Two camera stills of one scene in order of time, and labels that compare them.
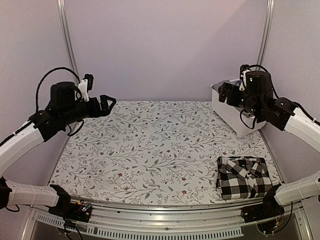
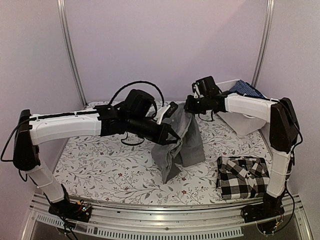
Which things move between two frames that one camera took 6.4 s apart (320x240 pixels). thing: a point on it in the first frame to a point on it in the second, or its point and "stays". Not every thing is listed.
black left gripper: (104, 110) to (162, 136)
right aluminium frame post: (265, 33) stays
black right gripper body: (234, 100) to (200, 106)
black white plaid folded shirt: (242, 177) stays
